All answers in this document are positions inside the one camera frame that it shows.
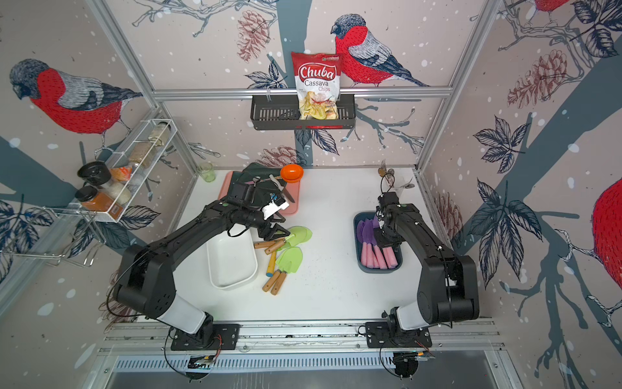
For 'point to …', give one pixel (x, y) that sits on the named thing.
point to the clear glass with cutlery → (397, 183)
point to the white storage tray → (232, 260)
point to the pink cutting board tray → (292, 190)
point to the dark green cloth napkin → (268, 178)
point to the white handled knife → (284, 190)
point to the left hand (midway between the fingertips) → (288, 220)
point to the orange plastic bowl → (291, 173)
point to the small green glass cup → (206, 172)
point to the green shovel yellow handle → (271, 266)
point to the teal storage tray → (369, 268)
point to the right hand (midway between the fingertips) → (387, 238)
